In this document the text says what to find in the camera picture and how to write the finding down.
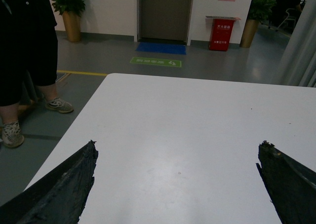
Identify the blue floor mat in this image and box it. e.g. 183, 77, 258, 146
136, 42, 186, 55

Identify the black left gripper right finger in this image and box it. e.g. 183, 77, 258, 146
256, 141, 316, 224

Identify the right potted plant gold pot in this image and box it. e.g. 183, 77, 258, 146
239, 0, 276, 48

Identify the green floor sign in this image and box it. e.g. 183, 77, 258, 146
130, 57, 182, 68

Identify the white office chair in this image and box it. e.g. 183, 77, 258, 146
275, 8, 298, 32

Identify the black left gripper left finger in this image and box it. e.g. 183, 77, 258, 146
0, 141, 98, 224

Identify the red fire extinguisher box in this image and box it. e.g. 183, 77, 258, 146
206, 16, 241, 51

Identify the grey door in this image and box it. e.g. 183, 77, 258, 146
139, 0, 193, 43

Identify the left potted plant gold pot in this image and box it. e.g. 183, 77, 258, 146
52, 0, 85, 42

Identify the seated person in background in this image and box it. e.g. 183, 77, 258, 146
271, 0, 302, 26

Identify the person in black clothes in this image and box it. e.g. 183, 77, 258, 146
0, 0, 74, 148

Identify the potted plant gold pot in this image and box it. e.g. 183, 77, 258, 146
52, 0, 85, 42
239, 0, 276, 48

